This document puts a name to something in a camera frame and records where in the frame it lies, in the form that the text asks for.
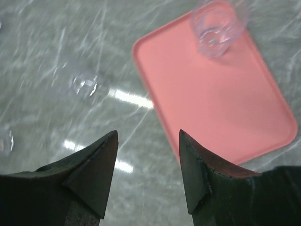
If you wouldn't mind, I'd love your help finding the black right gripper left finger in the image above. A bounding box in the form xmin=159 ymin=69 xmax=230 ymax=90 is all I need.
xmin=0 ymin=130 xmax=118 ymax=226

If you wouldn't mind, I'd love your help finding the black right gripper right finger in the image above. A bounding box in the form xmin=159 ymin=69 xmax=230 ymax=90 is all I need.
xmin=179 ymin=130 xmax=301 ymax=226

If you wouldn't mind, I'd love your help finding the pink plastic tray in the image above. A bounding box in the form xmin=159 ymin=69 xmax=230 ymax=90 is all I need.
xmin=132 ymin=13 xmax=298 ymax=164

